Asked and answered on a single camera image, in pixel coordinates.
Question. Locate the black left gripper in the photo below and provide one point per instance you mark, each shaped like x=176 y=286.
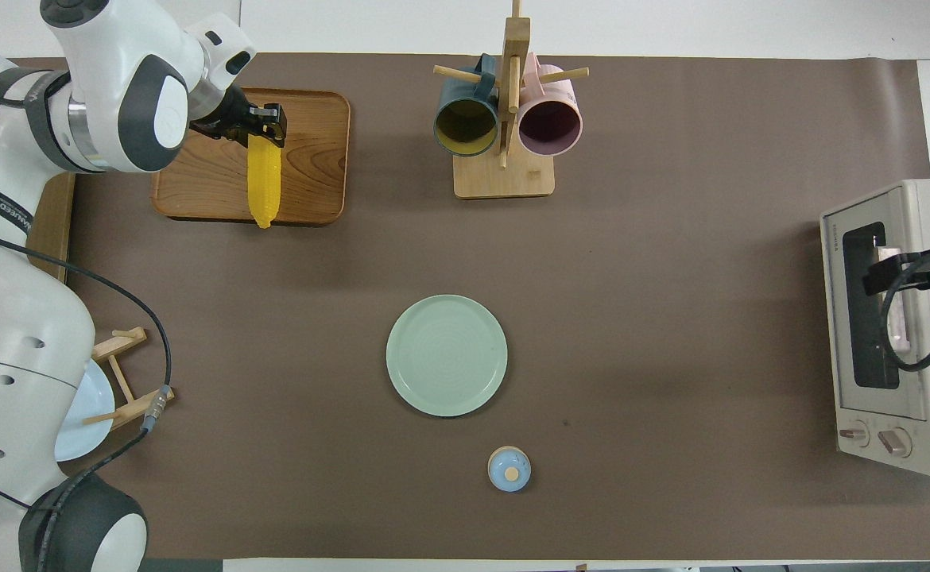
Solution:
x=222 y=119

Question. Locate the yellow corn cob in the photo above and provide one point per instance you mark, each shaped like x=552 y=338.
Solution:
x=265 y=183

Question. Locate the pale green plate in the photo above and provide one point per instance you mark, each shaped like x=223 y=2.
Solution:
x=447 y=356

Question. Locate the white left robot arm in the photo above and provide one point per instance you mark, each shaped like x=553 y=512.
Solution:
x=4 y=357

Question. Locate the oven control knob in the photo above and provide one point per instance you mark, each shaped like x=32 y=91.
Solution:
x=894 y=442
x=854 y=434

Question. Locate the wooden tray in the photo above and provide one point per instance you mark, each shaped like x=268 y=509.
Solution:
x=314 y=175

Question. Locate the dark blue mug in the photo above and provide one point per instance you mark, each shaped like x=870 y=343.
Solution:
x=465 y=127

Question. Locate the wooden mug tree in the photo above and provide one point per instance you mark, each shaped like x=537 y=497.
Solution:
x=505 y=179

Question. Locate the wooden plate rack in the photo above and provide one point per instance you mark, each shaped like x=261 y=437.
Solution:
x=127 y=340

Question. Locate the pink mug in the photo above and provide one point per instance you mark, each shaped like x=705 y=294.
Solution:
x=548 y=127

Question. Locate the brown table mat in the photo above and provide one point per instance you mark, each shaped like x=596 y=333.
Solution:
x=632 y=318

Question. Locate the light blue plate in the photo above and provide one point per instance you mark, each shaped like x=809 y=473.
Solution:
x=87 y=429

